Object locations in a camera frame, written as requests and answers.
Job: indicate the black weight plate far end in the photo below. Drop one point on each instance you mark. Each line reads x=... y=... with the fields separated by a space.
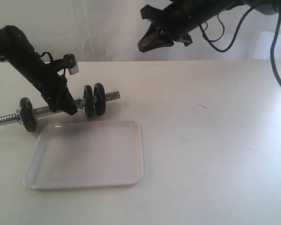
x=27 y=115

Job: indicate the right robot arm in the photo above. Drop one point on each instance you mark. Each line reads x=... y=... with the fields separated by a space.
x=266 y=7

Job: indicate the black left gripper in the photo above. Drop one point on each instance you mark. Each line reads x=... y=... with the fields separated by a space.
x=51 y=85

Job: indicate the white rectangular plastic tray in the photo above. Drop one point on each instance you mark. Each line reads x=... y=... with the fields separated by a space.
x=86 y=155

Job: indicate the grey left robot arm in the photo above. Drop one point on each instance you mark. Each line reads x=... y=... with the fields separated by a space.
x=18 y=51

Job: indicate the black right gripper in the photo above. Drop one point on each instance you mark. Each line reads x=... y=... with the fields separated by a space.
x=174 y=22

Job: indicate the chrome threaded dumbbell bar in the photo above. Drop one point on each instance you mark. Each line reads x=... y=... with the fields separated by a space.
x=45 y=111

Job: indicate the black weight plate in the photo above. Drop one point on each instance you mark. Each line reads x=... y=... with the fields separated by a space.
x=89 y=101
x=99 y=94

